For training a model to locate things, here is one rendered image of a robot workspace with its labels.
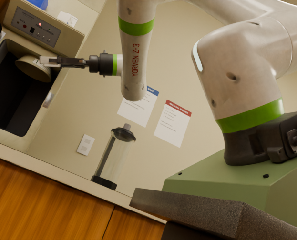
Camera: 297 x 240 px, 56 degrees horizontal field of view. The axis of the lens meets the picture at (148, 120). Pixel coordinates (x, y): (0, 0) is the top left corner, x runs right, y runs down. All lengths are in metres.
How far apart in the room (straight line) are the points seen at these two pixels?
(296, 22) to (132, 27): 0.46
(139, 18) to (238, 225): 0.66
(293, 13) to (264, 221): 0.42
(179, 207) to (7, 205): 0.66
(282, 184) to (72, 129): 1.42
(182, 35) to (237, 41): 1.69
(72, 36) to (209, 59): 0.87
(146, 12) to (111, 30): 1.13
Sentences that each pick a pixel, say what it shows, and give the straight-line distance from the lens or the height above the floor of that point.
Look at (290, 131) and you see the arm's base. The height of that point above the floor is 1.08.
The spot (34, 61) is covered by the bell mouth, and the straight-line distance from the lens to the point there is 1.36.
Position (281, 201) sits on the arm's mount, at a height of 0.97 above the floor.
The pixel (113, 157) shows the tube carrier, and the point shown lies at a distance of 1.08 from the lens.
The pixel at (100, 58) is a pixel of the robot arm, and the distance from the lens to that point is 1.19.
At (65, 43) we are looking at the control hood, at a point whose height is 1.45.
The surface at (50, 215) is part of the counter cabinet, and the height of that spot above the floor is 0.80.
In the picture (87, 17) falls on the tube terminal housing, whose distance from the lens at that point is 1.47.
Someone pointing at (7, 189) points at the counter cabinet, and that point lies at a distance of 0.98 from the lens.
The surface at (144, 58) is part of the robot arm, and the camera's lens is 0.99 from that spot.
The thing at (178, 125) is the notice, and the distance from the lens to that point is 1.94.
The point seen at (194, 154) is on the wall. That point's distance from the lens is 1.97.
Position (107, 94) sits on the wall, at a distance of 1.80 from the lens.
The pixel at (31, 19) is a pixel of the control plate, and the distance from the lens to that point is 1.33.
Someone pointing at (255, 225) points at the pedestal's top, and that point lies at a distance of 0.35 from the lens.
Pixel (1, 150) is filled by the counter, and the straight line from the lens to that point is 0.95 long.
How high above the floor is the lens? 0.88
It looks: 19 degrees up
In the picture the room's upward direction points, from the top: 21 degrees clockwise
